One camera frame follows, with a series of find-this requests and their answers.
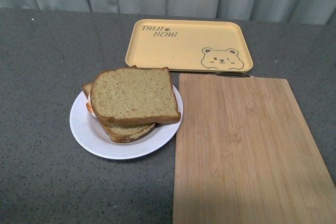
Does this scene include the metal cutting board handle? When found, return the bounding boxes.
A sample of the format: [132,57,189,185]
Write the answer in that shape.
[214,72,253,78]

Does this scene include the bread slice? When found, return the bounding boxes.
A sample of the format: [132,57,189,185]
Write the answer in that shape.
[90,67,181,125]
[94,66,157,143]

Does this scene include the fried egg filling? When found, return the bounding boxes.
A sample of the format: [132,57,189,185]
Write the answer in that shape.
[86,95,96,118]

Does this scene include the bamboo cutting board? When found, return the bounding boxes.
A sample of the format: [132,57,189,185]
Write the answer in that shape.
[173,73,335,223]

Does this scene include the yellow bear tray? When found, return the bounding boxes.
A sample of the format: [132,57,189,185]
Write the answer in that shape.
[125,19,253,73]

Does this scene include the white round plate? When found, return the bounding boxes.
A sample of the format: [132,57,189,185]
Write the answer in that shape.
[69,91,181,160]

